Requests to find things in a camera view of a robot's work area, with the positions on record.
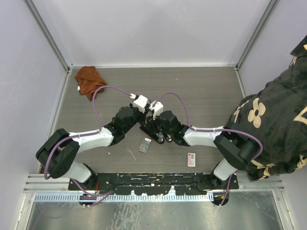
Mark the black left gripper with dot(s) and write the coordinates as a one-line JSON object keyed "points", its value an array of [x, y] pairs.
{"points": [[142, 114]]}

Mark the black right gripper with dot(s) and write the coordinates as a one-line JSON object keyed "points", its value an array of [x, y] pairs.
{"points": [[152, 123]]}

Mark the black stapler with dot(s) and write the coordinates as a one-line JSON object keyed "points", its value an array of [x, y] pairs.
{"points": [[153, 133], [168, 138]]}

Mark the red white staple box sleeve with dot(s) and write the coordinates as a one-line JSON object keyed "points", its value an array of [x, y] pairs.
{"points": [[191, 160]]}

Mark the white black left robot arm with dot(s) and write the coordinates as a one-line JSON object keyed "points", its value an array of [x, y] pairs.
{"points": [[57, 155]]}

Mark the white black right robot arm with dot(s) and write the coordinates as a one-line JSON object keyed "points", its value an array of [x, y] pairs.
{"points": [[237, 147]]}

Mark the orange-brown cloth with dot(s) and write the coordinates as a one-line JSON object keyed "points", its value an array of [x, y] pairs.
{"points": [[89, 80]]}

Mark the black floral fleece garment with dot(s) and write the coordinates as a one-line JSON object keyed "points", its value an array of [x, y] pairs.
{"points": [[277, 117]]}

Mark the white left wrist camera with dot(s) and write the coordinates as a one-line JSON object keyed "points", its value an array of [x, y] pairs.
{"points": [[141, 103]]}

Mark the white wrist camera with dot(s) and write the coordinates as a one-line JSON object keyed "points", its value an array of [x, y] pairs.
{"points": [[156, 108], [141, 103]]}

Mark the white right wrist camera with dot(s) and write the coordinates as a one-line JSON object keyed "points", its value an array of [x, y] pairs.
{"points": [[156, 108]]}

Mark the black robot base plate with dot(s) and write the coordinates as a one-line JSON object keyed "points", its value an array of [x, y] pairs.
{"points": [[184, 183]]}

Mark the aluminium front rail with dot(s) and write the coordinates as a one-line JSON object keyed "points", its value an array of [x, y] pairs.
{"points": [[36, 183]]}

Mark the perforated cable duct strip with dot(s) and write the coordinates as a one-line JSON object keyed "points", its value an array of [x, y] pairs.
{"points": [[78, 197]]}

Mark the aluminium frame post left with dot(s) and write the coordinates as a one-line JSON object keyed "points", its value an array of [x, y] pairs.
{"points": [[47, 34]]}

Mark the aluminium frame post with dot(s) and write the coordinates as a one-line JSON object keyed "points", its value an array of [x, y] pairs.
{"points": [[257, 31], [47, 34]]}

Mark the aluminium frame post right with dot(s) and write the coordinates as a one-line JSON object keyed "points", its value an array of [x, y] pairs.
{"points": [[257, 31]]}

